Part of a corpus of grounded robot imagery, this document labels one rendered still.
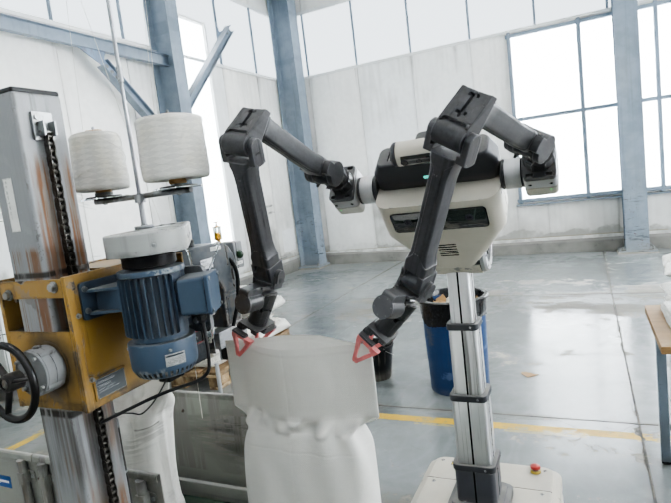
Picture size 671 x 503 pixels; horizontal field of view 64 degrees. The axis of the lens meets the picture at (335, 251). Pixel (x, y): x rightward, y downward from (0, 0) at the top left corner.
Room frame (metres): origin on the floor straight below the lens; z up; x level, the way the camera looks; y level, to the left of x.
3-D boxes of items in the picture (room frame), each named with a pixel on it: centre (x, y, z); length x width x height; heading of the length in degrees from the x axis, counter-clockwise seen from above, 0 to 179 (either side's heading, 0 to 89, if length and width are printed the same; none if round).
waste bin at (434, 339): (3.56, -0.75, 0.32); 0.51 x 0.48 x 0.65; 154
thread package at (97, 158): (1.47, 0.61, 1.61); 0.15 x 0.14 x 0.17; 64
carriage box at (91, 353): (1.35, 0.63, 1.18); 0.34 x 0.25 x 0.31; 154
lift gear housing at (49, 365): (1.17, 0.69, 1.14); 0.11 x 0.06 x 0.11; 64
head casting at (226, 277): (1.67, 0.51, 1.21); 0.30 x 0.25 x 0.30; 64
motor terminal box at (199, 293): (1.22, 0.32, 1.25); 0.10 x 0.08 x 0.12; 179
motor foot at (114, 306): (1.22, 0.52, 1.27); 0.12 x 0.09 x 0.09; 154
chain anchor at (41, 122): (1.23, 0.61, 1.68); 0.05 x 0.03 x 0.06; 154
